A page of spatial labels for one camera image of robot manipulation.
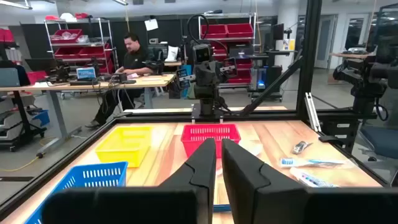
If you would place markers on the person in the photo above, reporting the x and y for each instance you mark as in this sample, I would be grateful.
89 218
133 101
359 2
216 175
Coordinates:
133 59

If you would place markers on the wooden desk grey legs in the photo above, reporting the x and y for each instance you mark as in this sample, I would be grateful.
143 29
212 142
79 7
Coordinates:
149 81

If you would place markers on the blue plastic basket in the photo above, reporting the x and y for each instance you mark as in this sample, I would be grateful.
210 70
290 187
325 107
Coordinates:
93 177

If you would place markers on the white paper sheet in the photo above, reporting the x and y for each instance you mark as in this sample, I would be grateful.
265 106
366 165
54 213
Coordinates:
151 24

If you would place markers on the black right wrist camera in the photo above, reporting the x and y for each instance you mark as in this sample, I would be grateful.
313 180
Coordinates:
202 53

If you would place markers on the silver metal bracket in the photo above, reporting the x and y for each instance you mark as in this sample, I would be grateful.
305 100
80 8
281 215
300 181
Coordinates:
312 112

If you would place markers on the red plastic basket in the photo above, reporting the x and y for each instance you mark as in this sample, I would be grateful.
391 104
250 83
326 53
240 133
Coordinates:
192 141

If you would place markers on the silver nail clipper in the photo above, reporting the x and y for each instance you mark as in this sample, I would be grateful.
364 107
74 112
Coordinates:
300 147

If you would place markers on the blue disposable razor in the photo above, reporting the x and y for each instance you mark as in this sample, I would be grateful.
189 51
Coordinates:
222 208

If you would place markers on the small blue screen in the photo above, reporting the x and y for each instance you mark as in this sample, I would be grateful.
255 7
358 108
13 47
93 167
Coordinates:
86 73

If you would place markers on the black desk equipment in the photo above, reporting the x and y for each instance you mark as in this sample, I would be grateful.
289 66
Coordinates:
59 73

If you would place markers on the black rolling stand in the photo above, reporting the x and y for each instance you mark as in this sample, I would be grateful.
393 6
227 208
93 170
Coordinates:
270 77

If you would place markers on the blue chair seat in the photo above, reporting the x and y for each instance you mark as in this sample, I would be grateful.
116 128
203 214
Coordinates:
382 140

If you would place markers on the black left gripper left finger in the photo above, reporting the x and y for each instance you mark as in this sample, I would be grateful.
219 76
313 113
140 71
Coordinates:
192 193

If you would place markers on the blue toothbrush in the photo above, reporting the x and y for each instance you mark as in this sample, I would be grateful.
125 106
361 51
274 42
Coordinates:
289 162

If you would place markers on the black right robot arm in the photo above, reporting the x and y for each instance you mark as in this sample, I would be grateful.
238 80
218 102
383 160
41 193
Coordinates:
206 93

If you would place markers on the red storage bin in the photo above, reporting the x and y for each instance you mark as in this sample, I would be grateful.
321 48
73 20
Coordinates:
214 31
240 30
66 35
241 76
93 52

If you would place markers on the yellow plastic basket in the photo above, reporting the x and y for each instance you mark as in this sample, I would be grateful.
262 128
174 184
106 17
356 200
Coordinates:
124 146

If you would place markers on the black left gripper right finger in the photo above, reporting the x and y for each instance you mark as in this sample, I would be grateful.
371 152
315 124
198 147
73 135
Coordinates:
264 199

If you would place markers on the blue storage bin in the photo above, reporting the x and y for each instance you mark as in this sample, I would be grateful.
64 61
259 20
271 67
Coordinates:
42 117

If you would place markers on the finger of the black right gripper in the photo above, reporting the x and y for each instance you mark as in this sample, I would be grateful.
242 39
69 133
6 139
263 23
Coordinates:
229 68
186 78

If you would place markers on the black aluminium table frame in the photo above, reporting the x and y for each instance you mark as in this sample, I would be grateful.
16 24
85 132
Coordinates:
309 46

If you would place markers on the black equipment cart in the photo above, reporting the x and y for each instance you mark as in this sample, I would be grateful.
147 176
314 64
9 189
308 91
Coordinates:
18 130

